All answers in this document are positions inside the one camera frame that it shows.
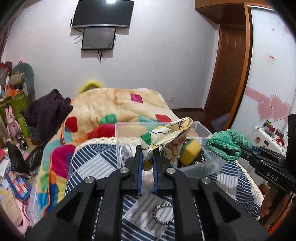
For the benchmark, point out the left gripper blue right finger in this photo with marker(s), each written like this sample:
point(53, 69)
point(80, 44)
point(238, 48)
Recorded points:
point(162, 185)

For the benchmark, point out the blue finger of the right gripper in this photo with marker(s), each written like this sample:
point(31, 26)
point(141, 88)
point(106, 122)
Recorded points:
point(247, 153)

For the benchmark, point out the pink rabbit figure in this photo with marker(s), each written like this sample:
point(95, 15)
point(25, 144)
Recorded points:
point(13, 128)

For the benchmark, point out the grey plush toy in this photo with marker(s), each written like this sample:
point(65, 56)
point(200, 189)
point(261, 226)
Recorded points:
point(22, 77)

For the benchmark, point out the green storage box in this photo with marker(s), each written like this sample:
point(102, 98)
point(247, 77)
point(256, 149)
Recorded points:
point(18, 104)

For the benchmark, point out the white small cabinet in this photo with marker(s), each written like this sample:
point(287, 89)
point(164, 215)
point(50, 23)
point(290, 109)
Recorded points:
point(262, 137)

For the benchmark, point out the blue patterned tablecloth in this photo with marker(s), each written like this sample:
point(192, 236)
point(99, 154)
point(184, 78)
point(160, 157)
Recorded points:
point(98, 158)

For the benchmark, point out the colourful fleece blanket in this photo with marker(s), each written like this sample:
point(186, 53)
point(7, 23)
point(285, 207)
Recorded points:
point(94, 115)

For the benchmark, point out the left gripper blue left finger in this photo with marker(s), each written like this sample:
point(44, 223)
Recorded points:
point(133, 184)

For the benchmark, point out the floral fabric scrunchie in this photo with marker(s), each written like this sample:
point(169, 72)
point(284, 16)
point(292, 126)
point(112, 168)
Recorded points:
point(169, 139)

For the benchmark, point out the large wall television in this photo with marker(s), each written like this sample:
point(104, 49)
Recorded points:
point(103, 14)

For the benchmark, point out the small wall monitor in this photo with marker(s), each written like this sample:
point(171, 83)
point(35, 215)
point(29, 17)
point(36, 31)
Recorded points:
point(98, 38)

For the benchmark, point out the yellow sponge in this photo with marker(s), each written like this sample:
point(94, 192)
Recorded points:
point(189, 152)

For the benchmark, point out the green knitted cloth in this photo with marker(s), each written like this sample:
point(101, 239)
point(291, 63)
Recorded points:
point(227, 144)

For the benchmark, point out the dark purple clothing pile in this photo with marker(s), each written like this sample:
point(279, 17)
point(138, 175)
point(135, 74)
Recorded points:
point(45, 116)

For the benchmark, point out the person's right hand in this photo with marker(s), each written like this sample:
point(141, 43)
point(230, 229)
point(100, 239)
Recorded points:
point(268, 200)

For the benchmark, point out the wooden overhead cabinet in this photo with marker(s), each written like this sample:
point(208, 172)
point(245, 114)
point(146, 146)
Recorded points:
point(227, 11)

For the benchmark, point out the brown wooden door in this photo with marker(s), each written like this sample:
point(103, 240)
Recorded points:
point(227, 72)

